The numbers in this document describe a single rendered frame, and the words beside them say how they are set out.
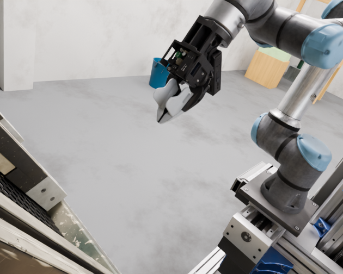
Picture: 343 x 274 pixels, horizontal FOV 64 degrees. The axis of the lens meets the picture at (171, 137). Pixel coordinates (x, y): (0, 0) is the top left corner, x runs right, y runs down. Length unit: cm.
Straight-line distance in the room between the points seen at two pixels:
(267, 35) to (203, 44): 15
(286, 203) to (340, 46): 56
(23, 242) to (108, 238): 181
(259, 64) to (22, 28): 509
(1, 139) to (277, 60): 639
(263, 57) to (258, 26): 623
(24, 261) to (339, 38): 54
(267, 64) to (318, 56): 627
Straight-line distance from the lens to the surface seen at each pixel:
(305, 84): 97
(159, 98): 56
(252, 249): 96
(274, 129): 97
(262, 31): 64
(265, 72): 685
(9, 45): 328
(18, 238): 18
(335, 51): 58
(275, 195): 98
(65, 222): 88
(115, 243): 198
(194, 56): 52
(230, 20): 56
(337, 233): 110
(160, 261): 198
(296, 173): 95
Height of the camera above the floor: 157
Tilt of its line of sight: 30 degrees down
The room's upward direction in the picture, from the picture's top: 20 degrees clockwise
